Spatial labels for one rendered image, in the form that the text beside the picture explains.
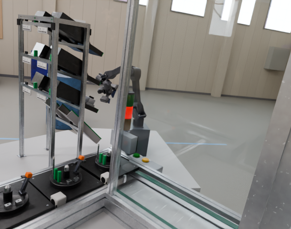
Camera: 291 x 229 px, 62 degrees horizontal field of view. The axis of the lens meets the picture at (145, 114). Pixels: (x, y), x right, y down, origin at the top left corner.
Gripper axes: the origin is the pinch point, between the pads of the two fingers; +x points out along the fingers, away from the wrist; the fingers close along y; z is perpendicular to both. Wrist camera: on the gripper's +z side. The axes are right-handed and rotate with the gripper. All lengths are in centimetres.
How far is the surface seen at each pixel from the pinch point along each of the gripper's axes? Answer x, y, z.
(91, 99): -38, 36, -14
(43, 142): -1, 55, 22
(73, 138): 9.5, 39.8, 10.9
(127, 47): -86, 44, -47
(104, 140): 15.6, 29.6, -8.6
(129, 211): -37, 83, -62
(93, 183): -34, 78, -41
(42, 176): -38, 85, -19
